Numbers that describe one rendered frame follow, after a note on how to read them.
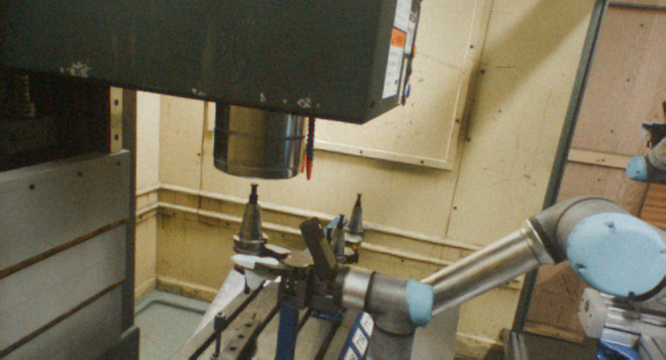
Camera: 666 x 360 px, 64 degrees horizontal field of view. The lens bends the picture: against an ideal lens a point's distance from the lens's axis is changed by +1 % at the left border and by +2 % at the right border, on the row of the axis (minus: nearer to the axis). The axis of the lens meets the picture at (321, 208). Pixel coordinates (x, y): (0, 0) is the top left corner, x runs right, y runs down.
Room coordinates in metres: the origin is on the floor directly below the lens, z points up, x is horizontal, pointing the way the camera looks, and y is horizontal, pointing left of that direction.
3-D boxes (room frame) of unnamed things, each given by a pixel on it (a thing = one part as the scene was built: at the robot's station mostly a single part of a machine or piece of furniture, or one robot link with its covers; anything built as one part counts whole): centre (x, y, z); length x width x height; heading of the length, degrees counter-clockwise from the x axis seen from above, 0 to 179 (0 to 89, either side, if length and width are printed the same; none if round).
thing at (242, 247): (0.90, 0.12, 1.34); 0.06 x 0.06 x 0.03
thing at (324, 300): (0.87, 0.00, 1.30); 0.12 x 0.08 x 0.09; 75
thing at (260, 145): (0.91, 0.12, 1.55); 0.16 x 0.16 x 0.12
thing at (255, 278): (0.87, 0.11, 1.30); 0.09 x 0.03 x 0.06; 88
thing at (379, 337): (0.85, -0.15, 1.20); 0.11 x 0.08 x 0.11; 171
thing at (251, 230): (0.90, 0.12, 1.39); 0.04 x 0.04 x 0.07
